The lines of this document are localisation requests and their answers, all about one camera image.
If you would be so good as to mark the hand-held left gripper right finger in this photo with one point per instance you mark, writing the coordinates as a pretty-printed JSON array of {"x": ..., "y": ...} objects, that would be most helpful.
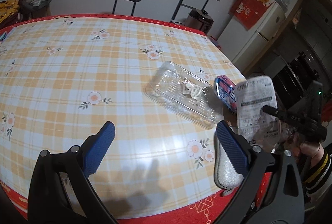
[{"x": 232, "y": 147}]

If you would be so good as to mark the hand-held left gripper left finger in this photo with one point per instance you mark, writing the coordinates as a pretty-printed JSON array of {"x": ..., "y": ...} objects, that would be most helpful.
[{"x": 99, "y": 147}]

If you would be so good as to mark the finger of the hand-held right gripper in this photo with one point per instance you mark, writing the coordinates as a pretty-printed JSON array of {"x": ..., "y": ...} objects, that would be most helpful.
[{"x": 273, "y": 112}]

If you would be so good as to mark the white printed packet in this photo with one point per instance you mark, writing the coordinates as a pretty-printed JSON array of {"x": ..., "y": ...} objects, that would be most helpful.
[{"x": 255, "y": 99}]

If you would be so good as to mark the white sponge grey edge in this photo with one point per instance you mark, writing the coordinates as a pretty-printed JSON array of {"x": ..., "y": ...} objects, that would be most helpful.
[{"x": 228, "y": 174}]

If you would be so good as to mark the pink blue wrapper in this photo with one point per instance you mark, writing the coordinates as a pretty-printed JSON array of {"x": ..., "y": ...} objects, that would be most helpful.
[{"x": 225, "y": 91}]

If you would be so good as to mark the clear plastic tray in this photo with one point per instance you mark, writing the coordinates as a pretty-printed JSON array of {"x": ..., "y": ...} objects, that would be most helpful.
[{"x": 179, "y": 94}]

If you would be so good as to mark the person's right hand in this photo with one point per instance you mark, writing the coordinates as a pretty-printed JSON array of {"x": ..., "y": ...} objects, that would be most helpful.
[{"x": 310, "y": 150}]

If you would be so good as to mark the black integrated stove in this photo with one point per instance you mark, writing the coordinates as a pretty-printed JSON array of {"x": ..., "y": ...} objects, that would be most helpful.
[{"x": 293, "y": 76}]

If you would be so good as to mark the cream refrigerator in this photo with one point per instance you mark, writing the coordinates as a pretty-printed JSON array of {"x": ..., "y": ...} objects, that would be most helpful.
[{"x": 249, "y": 44}]

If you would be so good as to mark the yellow plaid tablecloth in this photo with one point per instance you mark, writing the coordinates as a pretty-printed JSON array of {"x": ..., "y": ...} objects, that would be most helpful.
[{"x": 90, "y": 70}]

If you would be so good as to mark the red printed cloth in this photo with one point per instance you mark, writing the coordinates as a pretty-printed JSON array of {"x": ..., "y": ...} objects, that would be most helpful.
[{"x": 249, "y": 12}]

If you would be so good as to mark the brown pressure cooker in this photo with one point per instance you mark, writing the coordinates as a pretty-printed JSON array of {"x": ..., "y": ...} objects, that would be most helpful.
[{"x": 198, "y": 20}]

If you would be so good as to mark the black rack with white top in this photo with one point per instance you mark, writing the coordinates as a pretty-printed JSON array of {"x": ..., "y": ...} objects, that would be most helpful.
[{"x": 181, "y": 3}]

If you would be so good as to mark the light blue plastic item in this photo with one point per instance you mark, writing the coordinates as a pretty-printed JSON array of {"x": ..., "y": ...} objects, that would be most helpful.
[{"x": 2, "y": 37}]

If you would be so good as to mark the round black side table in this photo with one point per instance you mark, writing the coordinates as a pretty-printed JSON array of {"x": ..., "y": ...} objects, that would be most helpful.
[{"x": 40, "y": 9}]

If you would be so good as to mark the dark clothes pile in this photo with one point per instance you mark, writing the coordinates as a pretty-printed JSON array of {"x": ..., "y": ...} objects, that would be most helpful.
[{"x": 24, "y": 4}]

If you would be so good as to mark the yellow garment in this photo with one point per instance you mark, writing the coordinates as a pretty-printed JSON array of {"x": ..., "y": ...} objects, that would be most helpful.
[{"x": 9, "y": 9}]

